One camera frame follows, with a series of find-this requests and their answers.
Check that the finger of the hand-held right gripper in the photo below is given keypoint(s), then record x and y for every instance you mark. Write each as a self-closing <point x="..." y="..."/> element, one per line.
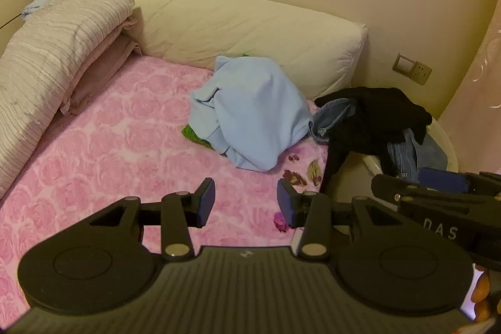
<point x="391" y="188"/>
<point x="444" y="180"/>

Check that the pink floral blanket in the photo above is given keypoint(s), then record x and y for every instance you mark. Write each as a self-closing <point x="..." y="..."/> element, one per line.
<point x="117" y="146"/>

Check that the pink curtain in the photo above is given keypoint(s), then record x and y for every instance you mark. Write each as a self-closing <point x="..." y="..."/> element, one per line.
<point x="481" y="91"/>

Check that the small light blue cloth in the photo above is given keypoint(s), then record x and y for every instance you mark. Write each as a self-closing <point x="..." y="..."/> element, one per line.
<point x="35" y="7"/>

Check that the long white bolster pillow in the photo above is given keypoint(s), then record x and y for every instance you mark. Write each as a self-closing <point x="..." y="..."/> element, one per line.
<point x="235" y="25"/>

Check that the black garment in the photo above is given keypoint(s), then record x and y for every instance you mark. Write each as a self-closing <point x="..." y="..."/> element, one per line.
<point x="368" y="118"/>

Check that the beige wall switch plate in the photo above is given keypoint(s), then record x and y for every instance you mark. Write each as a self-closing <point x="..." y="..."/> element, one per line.
<point x="403" y="63"/>

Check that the green knitted garment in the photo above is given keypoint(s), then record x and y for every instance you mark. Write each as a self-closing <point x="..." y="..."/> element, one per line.
<point x="193" y="136"/>

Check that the grey striped quilt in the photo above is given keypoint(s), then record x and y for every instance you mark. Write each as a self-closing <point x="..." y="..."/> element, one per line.
<point x="47" y="60"/>

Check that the person's right hand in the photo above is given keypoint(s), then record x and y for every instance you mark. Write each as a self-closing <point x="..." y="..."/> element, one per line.
<point x="481" y="295"/>

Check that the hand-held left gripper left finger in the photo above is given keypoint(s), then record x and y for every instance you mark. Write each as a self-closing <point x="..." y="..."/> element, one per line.
<point x="206" y="203"/>

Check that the blue jeans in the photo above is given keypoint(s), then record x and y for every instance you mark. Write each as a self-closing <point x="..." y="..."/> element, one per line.
<point x="407" y="158"/>

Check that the light blue sweatshirt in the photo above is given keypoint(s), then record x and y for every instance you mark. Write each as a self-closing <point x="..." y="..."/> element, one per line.
<point x="250" y="103"/>

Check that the beige wall socket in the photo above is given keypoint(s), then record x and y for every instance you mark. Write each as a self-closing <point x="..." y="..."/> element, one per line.
<point x="422" y="73"/>

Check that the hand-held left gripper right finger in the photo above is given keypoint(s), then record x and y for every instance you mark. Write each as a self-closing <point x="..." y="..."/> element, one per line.
<point x="286" y="203"/>

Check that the white laundry basket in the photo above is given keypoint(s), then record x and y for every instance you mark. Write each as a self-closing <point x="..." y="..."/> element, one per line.
<point x="450" y="150"/>

